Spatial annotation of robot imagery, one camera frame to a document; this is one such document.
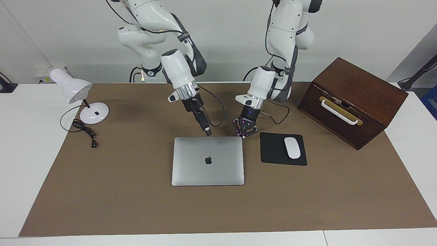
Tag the silver laptop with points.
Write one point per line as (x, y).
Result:
(208, 171)

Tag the black clamp stand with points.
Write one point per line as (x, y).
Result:
(6, 87)

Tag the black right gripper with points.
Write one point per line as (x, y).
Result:
(193, 104)

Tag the brown table mat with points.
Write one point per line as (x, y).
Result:
(136, 205)

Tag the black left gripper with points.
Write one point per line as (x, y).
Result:
(250, 117)

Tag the white wall outlet box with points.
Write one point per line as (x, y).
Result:
(42, 73)

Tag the white computer mouse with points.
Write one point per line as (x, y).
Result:
(292, 147)

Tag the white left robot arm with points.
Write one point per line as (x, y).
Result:
(263, 82)

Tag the dark wooden box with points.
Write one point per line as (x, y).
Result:
(375, 106)

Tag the black tripod leg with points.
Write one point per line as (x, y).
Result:
(414, 78)

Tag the blue crate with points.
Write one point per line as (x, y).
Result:
(431, 104)

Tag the white desk lamp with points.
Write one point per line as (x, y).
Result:
(95, 114)

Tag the black mouse pad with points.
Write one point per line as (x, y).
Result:
(271, 150)

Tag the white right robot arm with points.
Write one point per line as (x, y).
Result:
(177, 73)

